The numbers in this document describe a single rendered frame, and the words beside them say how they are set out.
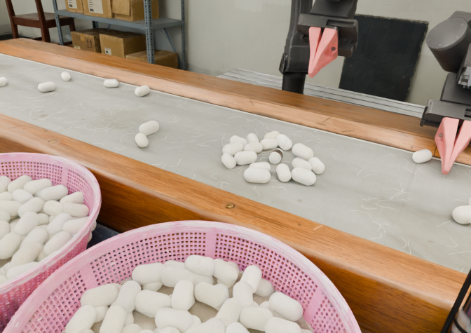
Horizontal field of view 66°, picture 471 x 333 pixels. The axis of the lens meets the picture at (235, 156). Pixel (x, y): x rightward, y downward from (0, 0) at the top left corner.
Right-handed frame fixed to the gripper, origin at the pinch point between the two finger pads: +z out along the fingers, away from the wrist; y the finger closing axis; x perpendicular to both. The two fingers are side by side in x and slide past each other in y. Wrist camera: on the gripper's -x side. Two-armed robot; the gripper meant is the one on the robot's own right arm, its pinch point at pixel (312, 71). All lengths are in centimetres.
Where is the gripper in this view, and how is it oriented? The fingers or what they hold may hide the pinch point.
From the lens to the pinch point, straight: 65.0
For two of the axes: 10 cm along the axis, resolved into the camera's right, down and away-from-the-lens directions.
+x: 2.7, 4.1, 8.7
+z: -3.9, 8.7, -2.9
